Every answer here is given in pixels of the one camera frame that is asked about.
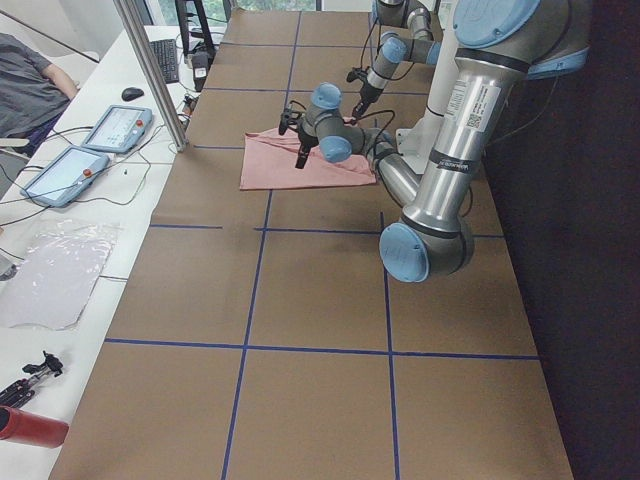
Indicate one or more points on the black folded tripod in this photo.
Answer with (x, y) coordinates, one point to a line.
(21, 391)

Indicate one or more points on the lower blue teach pendant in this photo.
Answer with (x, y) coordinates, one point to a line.
(66, 177)

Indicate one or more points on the seated person in grey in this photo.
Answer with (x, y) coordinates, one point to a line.
(34, 93)

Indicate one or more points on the upper blue teach pendant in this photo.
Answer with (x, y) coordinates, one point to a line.
(119, 129)

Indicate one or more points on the red cylinder bottle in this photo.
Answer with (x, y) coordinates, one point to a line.
(23, 427)

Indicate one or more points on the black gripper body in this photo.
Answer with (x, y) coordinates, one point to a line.
(304, 142)
(364, 96)

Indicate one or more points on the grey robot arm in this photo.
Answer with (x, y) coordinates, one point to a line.
(488, 47)
(393, 49)

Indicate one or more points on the black keyboard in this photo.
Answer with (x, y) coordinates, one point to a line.
(165, 52)

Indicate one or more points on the clear plastic bag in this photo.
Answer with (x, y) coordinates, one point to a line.
(58, 273)

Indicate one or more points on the blue teach pendant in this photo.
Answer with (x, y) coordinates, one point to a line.
(119, 129)
(66, 177)

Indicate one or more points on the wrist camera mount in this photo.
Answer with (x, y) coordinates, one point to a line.
(290, 117)
(357, 73)

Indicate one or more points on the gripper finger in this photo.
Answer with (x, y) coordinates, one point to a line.
(305, 161)
(299, 161)
(358, 112)

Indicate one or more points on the black computer mouse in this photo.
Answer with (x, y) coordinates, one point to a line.
(131, 93)

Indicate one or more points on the aluminium frame post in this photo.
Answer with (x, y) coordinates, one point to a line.
(139, 39)

